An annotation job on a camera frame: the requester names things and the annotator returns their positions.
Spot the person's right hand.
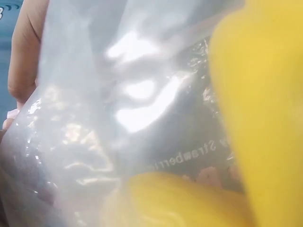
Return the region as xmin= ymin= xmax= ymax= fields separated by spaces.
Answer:
xmin=1 ymin=0 xmax=50 ymax=133

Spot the clear plastic bag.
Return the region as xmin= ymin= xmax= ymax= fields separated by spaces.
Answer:
xmin=0 ymin=0 xmax=247 ymax=227

